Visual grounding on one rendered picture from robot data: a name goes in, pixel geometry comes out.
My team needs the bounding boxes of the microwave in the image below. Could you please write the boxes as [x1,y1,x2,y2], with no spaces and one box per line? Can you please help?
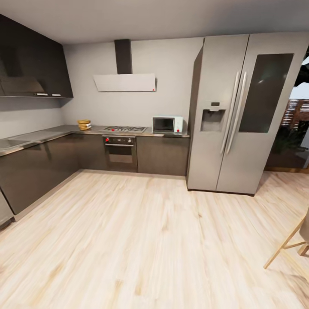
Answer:
[152,115,183,133]

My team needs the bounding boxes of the popcorn bag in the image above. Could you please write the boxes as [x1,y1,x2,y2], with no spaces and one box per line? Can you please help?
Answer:
[77,120,91,130]

